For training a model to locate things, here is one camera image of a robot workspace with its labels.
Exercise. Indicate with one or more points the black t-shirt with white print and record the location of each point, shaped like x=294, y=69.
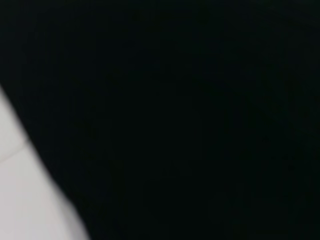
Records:
x=175, y=100

